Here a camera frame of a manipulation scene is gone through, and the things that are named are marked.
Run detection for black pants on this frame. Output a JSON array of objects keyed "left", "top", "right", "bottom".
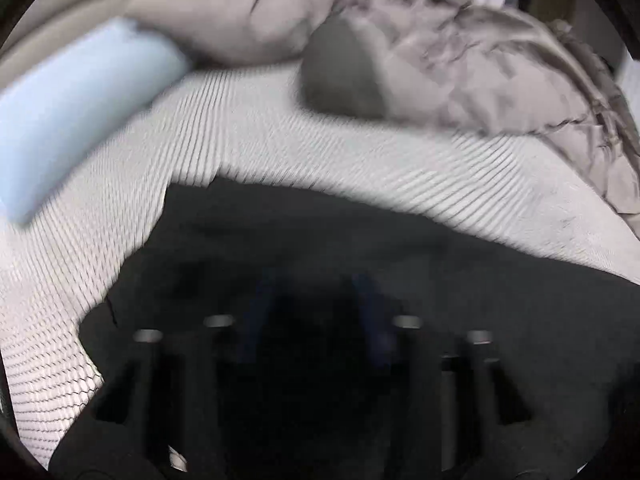
[{"left": 78, "top": 178, "right": 639, "bottom": 479}]

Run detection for light blue pillow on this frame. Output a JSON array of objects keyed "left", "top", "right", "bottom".
[{"left": 1, "top": 18, "right": 191, "bottom": 224}]

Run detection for grey crumpled duvet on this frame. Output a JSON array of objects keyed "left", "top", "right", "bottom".
[{"left": 126, "top": 0, "right": 639, "bottom": 229}]

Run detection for white honeycomb bed sheet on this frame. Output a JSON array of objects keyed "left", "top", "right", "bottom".
[{"left": 1, "top": 65, "right": 639, "bottom": 464}]

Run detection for dark grey round cushion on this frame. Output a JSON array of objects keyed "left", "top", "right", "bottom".
[{"left": 298, "top": 16, "right": 386, "bottom": 120}]

